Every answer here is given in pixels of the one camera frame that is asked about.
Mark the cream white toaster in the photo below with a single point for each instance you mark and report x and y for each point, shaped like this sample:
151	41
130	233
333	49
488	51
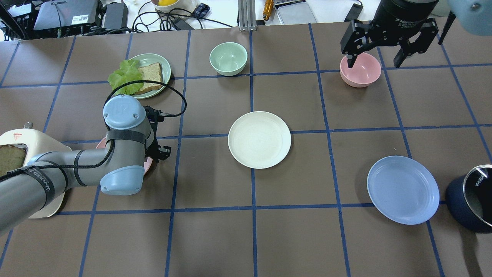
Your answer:
35	142

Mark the orange handled tool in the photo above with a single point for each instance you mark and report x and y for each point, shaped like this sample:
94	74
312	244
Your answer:
267	10

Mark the aluminium frame post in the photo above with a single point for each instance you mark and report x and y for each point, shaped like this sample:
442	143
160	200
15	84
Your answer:
247	15

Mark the cream white plate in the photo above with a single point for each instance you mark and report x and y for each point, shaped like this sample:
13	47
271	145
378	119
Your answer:
259	140

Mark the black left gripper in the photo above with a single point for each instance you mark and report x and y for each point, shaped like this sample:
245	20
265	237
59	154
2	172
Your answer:
162	152

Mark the white bowl with fruit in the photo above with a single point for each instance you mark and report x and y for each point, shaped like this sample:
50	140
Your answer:
175	6

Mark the black power adapter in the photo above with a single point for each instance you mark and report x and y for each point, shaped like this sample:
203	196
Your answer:
115	16

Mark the pink plate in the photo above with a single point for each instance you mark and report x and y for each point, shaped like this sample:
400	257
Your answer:
147	163

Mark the green bowl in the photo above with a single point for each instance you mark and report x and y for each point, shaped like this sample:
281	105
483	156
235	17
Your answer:
228	59

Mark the blue plate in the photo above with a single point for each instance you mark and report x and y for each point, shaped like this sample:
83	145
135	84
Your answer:
403	190

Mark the pink bowl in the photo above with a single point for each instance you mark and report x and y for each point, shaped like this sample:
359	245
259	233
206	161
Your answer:
366	70

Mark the bread slice in toaster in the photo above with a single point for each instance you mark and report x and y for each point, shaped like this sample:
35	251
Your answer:
11	158

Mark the grey metal tray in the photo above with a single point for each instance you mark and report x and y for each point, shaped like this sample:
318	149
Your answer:
295	12

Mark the green lettuce leaf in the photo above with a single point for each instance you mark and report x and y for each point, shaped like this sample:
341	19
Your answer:
127	72

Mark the bread slice on plate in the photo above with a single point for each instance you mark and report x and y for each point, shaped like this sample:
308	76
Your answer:
152	72

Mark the black electronics box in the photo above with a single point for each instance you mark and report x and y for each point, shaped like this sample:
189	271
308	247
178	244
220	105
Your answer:
66	14

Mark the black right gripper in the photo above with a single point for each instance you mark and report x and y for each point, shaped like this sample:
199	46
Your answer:
399	17

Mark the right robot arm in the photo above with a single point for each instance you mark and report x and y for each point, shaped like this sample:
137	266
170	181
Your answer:
407	23

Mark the dark blue pot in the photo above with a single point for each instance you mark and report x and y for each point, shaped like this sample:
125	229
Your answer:
469	199

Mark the green plate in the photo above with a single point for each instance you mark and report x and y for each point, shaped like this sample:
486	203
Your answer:
150	58

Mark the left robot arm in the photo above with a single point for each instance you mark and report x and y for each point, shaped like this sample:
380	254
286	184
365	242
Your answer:
118	168

